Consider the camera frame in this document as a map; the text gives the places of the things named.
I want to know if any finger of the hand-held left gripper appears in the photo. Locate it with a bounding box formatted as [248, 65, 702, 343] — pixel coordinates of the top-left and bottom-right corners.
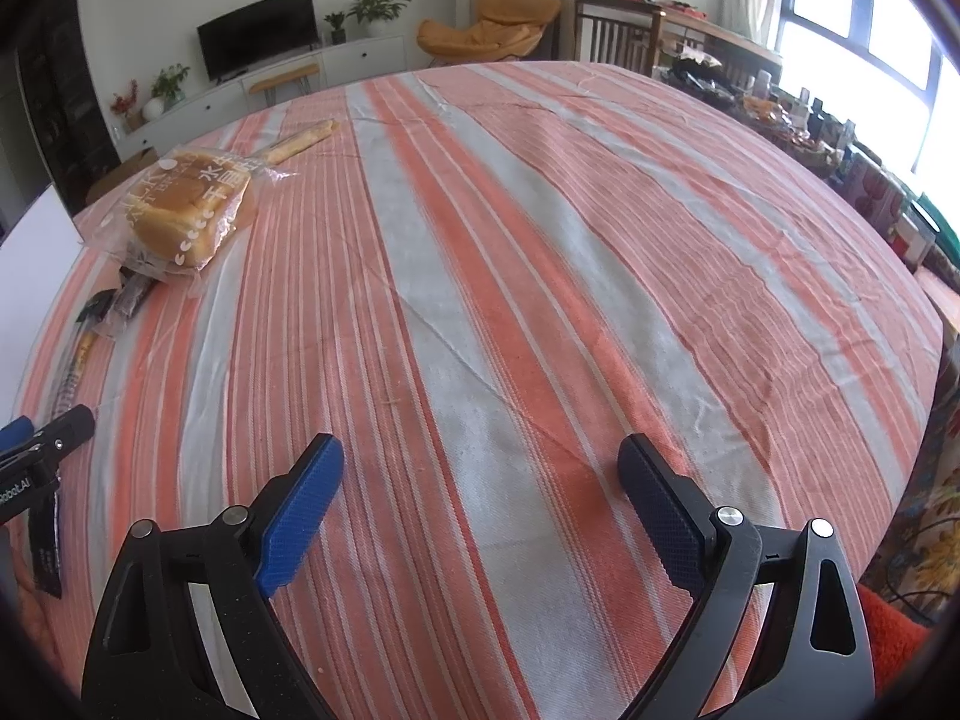
[0, 403, 96, 488]
[0, 416, 35, 458]

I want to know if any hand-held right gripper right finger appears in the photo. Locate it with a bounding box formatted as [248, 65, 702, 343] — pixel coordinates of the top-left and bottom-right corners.
[613, 436, 877, 720]

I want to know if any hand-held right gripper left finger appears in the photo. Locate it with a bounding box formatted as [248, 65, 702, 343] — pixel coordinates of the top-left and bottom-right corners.
[81, 433, 346, 720]

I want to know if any black snack packet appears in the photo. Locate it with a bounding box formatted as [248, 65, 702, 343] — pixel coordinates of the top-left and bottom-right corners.
[28, 491, 67, 601]

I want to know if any yellow stick packet dark tip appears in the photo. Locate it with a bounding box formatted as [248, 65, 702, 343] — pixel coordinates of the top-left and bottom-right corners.
[52, 289, 119, 425]

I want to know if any white cardboard box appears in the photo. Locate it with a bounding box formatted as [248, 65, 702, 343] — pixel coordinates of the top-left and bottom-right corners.
[0, 181, 85, 421]

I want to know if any bagged toast loaf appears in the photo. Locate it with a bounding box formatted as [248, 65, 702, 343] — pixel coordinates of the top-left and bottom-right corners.
[79, 148, 301, 297]

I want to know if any long yellow snack packet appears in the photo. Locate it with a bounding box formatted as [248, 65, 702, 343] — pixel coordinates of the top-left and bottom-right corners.
[259, 118, 340, 166]

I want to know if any cluster of jars and snacks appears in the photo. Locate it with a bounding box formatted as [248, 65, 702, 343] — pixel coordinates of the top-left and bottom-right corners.
[660, 45, 938, 271]

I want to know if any orange striped tablecloth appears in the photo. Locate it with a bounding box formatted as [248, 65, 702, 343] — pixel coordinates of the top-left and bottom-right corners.
[15, 60, 946, 720]

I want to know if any orange fleece clothing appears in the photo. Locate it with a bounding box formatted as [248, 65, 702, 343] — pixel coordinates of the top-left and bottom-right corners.
[855, 585, 942, 691]

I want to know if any floral printed cloth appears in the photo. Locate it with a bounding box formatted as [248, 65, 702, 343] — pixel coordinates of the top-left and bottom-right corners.
[862, 457, 960, 623]

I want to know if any dark display cabinet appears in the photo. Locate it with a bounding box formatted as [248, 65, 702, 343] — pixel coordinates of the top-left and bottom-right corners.
[15, 0, 125, 215]

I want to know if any red flower arrangement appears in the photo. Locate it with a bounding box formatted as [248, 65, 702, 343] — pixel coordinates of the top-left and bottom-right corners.
[111, 79, 143, 132]

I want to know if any green plant in white vase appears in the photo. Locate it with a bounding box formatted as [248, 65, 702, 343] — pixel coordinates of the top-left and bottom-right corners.
[142, 64, 192, 121]

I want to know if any wooden stool with metal legs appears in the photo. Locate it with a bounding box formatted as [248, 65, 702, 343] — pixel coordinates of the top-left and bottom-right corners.
[247, 64, 322, 110]

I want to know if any flat screen television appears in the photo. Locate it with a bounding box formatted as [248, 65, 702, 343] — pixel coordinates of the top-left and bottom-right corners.
[196, 0, 317, 83]

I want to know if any white television cabinet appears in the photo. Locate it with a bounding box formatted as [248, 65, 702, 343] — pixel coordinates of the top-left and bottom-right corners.
[112, 34, 410, 158]

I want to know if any dark wooden chair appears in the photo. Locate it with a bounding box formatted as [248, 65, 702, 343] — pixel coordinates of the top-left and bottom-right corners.
[574, 0, 665, 76]

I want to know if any large potted green plant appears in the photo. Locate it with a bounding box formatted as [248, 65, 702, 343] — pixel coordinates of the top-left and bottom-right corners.
[345, 0, 412, 38]

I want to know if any orange lounge chair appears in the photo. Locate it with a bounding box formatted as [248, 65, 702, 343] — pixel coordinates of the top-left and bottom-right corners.
[416, 0, 563, 65]

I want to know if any black framed window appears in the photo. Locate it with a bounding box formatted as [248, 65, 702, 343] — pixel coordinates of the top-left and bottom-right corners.
[776, 0, 960, 188]

